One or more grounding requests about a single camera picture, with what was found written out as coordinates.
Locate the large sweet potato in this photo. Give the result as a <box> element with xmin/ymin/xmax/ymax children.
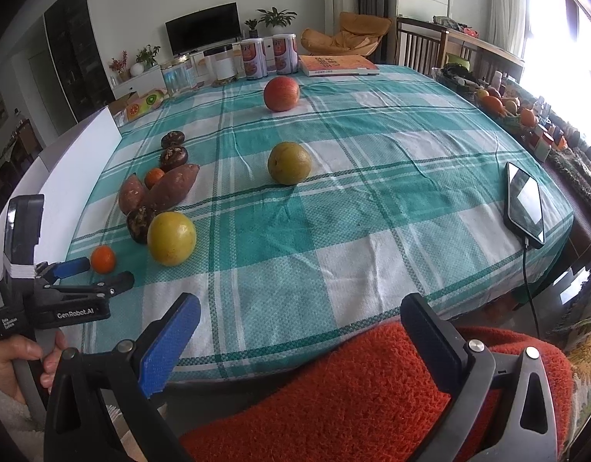
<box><xmin>141</xmin><ymin>164</ymin><xmax>200</xmax><ymax>212</ymax></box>

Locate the left red-white can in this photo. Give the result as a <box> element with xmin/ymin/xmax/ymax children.
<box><xmin>240</xmin><ymin>38</ymin><xmax>267</xmax><ymax>80</ymax></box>

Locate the wooden chair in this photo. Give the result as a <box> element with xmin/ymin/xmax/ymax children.
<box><xmin>396</xmin><ymin>17</ymin><xmax>449</xmax><ymax>75</ymax></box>

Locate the red flower vase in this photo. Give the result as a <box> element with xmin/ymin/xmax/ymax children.
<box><xmin>109</xmin><ymin>50</ymin><xmax>130</xmax><ymax>82</ymax></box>

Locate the green potted plant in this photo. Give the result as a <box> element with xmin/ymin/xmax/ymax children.
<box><xmin>257</xmin><ymin>6</ymin><xmax>297</xmax><ymax>35</ymax></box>

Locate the small sweet potato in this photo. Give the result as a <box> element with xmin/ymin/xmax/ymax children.
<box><xmin>118</xmin><ymin>173</ymin><xmax>146</xmax><ymax>215</ymax></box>

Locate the black television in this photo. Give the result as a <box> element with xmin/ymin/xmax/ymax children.
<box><xmin>165</xmin><ymin>2</ymin><xmax>241</xmax><ymax>55</ymax></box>

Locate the teal plaid tablecloth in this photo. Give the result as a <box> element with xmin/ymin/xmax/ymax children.
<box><xmin>68</xmin><ymin>66</ymin><xmax>573</xmax><ymax>383</ymax></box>

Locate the left potted plant white vase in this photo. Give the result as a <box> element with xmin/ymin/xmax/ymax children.
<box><xmin>130</xmin><ymin>45</ymin><xmax>161</xmax><ymax>77</ymax></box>

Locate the red-white can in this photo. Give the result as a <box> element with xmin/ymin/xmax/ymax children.
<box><xmin>272</xmin><ymin>33</ymin><xmax>299</xmax><ymax>75</ymax></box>
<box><xmin>240</xmin><ymin>38</ymin><xmax>267</xmax><ymax>80</ymax></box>

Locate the black display cabinet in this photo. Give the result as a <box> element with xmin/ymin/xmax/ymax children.
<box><xmin>43</xmin><ymin>0</ymin><xmax>115</xmax><ymax>121</ymax></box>

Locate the green-yellow pear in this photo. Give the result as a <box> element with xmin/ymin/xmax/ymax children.
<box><xmin>267</xmin><ymin>142</ymin><xmax>312</xmax><ymax>186</ymax></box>

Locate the orange lounge chair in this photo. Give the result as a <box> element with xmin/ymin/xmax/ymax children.
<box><xmin>301</xmin><ymin>12</ymin><xmax>392</xmax><ymax>57</ymax></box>

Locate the fruit basket on side table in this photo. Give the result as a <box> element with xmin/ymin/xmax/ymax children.
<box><xmin>474</xmin><ymin>87</ymin><xmax>538</xmax><ymax>136</ymax></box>

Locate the orange book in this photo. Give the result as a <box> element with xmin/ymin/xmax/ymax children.
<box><xmin>299</xmin><ymin>55</ymin><xmax>380</xmax><ymax>77</ymax></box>

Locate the clear jar black lid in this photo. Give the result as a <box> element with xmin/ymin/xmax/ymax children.
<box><xmin>204</xmin><ymin>44</ymin><xmax>238</xmax><ymax>87</ymax></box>

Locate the fruit pattern pouch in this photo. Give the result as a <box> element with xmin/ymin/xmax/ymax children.
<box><xmin>125</xmin><ymin>89</ymin><xmax>166</xmax><ymax>122</ymax></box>

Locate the person's left hand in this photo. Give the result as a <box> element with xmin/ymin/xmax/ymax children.
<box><xmin>0</xmin><ymin>328</ymin><xmax>68</xmax><ymax>405</ymax></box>

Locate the small orange tangerine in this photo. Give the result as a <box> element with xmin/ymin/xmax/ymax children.
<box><xmin>90</xmin><ymin>245</ymin><xmax>116</xmax><ymax>274</ymax></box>

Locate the large yellow citrus fruit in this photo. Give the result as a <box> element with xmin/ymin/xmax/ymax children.
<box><xmin>147</xmin><ymin>212</ymin><xmax>196</xmax><ymax>267</ymax></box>

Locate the right red-white can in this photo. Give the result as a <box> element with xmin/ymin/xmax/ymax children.
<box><xmin>272</xmin><ymin>33</ymin><xmax>299</xmax><ymax>75</ymax></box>

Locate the dark mangosteen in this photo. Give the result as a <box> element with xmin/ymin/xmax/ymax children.
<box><xmin>159</xmin><ymin>146</ymin><xmax>188</xmax><ymax>173</ymax></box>
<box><xmin>161</xmin><ymin>131</ymin><xmax>185</xmax><ymax>149</ymax></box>
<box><xmin>127</xmin><ymin>206</ymin><xmax>156</xmax><ymax>244</ymax></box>

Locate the red apple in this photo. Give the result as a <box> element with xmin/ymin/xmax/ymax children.
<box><xmin>263</xmin><ymin>76</ymin><xmax>300</xmax><ymax>113</ymax></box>

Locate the clear glass jar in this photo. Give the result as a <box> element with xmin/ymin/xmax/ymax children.
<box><xmin>161</xmin><ymin>54</ymin><xmax>197</xmax><ymax>98</ymax></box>

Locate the black smartphone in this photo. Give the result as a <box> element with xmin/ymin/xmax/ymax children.
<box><xmin>504</xmin><ymin>162</ymin><xmax>546</xmax><ymax>249</ymax></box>

